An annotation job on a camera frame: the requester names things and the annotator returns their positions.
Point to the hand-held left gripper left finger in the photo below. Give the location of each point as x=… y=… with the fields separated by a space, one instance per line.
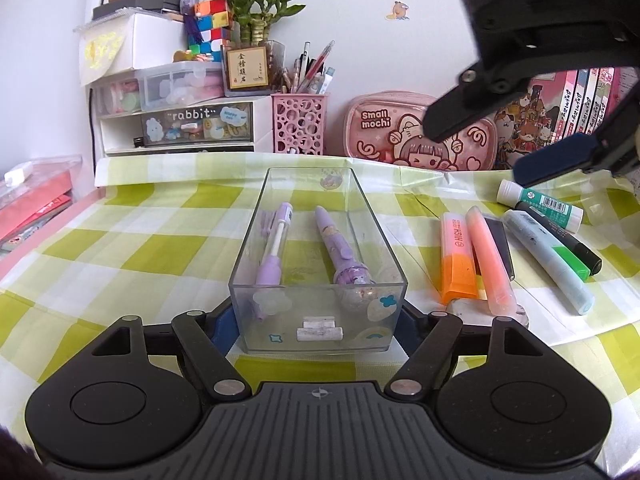
x=222 y=321

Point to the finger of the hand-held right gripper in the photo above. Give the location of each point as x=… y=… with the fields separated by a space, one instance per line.
x=470 y=107
x=555 y=157

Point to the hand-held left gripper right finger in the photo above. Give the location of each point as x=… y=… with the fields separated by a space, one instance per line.
x=434 y=332

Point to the orange highlighter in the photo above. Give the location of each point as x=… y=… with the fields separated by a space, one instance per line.
x=457 y=270

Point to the black marker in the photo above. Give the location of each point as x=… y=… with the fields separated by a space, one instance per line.
x=550 y=227

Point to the round pink highlighter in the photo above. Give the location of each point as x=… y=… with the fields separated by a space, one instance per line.
x=487 y=260

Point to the clear plastic organizer box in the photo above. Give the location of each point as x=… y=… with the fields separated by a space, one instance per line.
x=300 y=270

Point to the light blue marker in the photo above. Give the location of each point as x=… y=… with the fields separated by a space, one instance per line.
x=545 y=255

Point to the green highlighter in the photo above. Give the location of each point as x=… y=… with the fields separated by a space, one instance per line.
x=572 y=262

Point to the dirty white eraser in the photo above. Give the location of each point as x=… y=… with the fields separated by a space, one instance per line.
x=470 y=310

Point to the pink spine comic book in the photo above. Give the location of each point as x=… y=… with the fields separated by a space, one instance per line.
x=535 y=115

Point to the green and white glue stick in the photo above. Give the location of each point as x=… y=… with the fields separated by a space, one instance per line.
x=542 y=206

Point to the upright comic book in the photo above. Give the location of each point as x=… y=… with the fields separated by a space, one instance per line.
x=611 y=90
x=584 y=102
x=597 y=100

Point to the purple and white pen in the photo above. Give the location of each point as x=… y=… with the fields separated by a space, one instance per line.
x=267 y=270

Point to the pink cartoon pencil case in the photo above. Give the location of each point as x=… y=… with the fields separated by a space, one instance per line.
x=380 y=130

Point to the green checked tablecloth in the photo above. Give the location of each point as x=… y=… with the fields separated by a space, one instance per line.
x=150 y=260

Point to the flat black case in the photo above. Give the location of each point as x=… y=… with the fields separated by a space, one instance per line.
x=500 y=240

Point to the purple cartoon character pen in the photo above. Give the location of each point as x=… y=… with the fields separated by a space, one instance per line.
x=332 y=245

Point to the bunch of pens in holder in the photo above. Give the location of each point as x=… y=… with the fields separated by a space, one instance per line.
x=312 y=72

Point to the pink perforated pen holder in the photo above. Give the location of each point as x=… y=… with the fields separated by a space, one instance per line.
x=297 y=122

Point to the white drawer cabinet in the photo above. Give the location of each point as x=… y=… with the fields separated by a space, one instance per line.
x=260 y=125

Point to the red flat box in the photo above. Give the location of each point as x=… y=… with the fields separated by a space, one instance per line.
x=35 y=205

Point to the small framed sign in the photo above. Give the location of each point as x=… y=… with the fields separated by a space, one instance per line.
x=247 y=67

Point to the bamboo plant in glass vase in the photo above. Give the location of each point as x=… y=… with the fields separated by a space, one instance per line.
x=257 y=10

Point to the clear storage drawers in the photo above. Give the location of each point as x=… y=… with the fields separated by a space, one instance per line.
x=175 y=85

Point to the white rectangular eraser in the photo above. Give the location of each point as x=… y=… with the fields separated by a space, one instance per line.
x=19 y=174

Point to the person's fuzzy clothing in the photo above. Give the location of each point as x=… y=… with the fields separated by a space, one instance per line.
x=12 y=460

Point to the small colourful toy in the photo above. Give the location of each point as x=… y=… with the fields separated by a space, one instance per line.
x=195 y=55

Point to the colourful puzzle cube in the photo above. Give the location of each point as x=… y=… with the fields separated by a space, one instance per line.
x=210 y=30

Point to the white storage box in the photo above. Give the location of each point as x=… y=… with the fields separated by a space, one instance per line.
x=150 y=40

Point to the yellow sticker sheet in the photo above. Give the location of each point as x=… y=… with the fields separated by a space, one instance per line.
x=102 y=50

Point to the black flat box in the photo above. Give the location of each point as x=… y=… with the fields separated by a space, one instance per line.
x=150 y=4

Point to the brown animal wall sticker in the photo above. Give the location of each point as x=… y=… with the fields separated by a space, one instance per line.
x=398 y=10

